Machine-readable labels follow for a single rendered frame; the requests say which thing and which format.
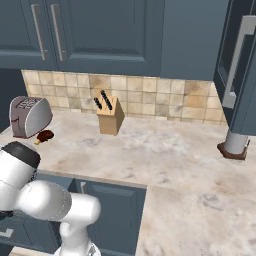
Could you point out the grey paper towel roll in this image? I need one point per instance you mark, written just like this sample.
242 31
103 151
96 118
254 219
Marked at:
235 143

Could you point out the blue wall cupboard door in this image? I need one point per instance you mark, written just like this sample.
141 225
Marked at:
20 30
106 33

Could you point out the brown chicken drumstick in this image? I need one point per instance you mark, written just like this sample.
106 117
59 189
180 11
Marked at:
44 136

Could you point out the silver toaster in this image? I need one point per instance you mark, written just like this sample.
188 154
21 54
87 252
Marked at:
29 116

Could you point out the blue base cupboard door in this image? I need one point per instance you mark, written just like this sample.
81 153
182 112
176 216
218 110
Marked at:
116 216

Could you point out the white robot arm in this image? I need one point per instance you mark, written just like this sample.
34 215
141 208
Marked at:
43 200

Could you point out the wooden knife block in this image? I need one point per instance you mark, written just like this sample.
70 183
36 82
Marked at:
110 117

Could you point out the blue open cupboard door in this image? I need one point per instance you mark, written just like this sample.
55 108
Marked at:
238 66

